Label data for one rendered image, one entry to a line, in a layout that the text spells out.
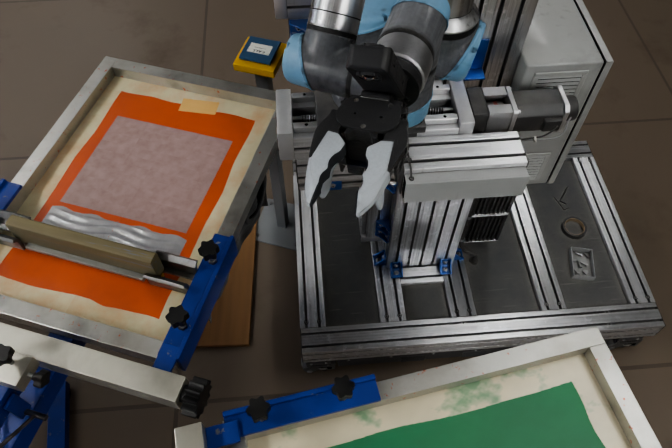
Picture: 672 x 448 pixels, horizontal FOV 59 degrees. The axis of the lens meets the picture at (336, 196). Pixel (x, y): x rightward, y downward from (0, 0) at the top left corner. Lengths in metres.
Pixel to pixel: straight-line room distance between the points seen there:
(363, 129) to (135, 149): 1.09
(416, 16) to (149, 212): 0.95
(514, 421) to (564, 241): 1.25
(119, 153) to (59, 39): 2.10
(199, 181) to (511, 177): 0.76
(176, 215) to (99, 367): 0.42
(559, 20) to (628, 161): 1.58
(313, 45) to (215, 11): 2.78
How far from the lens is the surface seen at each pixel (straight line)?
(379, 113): 0.65
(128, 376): 1.24
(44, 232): 1.44
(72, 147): 1.72
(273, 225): 2.57
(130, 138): 1.69
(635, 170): 3.07
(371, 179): 0.60
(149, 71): 1.81
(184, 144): 1.63
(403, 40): 0.73
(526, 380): 1.33
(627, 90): 3.43
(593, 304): 2.34
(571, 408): 1.34
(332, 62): 0.86
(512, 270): 2.31
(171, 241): 1.45
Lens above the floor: 2.16
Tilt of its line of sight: 54 degrees down
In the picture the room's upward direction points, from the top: straight up
